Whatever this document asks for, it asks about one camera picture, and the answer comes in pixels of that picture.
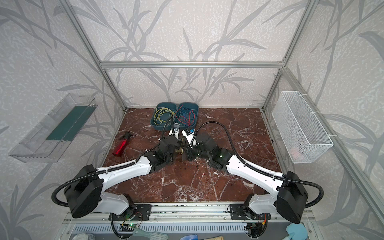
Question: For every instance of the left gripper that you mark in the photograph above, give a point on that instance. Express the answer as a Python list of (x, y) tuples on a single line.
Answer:
[(175, 144)]

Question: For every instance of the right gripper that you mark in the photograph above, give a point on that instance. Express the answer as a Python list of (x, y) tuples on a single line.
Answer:
[(191, 148)]

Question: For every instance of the teal bin with red cables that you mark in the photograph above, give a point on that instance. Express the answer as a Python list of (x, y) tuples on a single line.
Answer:
[(187, 115)]

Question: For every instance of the teal bin with yellow cables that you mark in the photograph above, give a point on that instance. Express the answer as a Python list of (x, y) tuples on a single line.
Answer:
[(162, 113)]

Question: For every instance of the dark grey foam spool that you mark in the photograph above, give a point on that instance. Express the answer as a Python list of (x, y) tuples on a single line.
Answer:
[(180, 151)]

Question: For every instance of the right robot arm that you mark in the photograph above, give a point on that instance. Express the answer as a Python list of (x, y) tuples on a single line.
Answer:
[(285, 195)]

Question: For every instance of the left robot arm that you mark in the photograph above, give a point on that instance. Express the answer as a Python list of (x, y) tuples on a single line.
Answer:
[(87, 192)]

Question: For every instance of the red spray bottle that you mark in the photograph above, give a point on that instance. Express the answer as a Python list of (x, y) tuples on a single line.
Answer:
[(122, 144)]

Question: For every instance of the green circuit board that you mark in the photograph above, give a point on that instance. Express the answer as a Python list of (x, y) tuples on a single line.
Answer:
[(130, 227)]

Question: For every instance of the light blue plastic object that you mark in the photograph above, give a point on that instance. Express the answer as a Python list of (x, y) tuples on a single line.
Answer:
[(296, 232)]

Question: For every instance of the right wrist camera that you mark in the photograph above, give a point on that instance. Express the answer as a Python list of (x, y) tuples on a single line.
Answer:
[(190, 135)]

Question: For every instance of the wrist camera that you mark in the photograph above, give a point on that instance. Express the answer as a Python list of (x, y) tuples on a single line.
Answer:
[(190, 135), (175, 129)]

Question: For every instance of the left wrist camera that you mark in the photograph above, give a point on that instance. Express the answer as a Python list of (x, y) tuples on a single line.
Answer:
[(175, 129)]

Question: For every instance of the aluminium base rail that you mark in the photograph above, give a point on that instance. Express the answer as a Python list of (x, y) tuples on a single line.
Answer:
[(189, 212)]

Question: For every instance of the teal handled tool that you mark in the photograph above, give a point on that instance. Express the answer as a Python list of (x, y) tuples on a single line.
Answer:
[(150, 235)]

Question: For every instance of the white wire mesh basket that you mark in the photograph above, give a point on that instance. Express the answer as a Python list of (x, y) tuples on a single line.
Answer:
[(303, 135)]

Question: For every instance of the clear plastic wall shelf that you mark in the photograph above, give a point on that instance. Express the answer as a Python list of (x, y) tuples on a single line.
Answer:
[(47, 142)]

